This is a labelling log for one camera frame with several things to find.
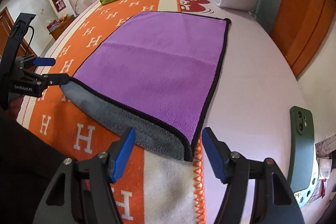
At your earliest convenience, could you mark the purple and grey towel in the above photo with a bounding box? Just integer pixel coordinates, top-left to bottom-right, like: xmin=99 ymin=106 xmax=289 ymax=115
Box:
xmin=62 ymin=11 xmax=231 ymax=161

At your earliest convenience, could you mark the brown wooden room door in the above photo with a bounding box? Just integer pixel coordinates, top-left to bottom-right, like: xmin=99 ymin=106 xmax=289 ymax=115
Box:
xmin=0 ymin=7 xmax=37 ymax=58

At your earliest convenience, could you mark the wooden tv cabinet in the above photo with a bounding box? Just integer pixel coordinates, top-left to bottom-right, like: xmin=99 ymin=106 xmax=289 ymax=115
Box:
xmin=50 ymin=15 xmax=76 ymax=40

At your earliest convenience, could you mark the green cased smartphone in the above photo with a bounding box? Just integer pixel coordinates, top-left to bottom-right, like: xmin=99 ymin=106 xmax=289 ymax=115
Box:
xmin=288 ymin=106 xmax=315 ymax=193

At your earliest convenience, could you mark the red heart table mat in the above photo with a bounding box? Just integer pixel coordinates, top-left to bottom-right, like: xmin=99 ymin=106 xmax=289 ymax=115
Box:
xmin=177 ymin=0 xmax=211 ymax=13

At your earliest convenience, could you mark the wooden sliding door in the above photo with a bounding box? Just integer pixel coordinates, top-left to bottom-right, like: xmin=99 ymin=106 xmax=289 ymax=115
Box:
xmin=238 ymin=0 xmax=335 ymax=76

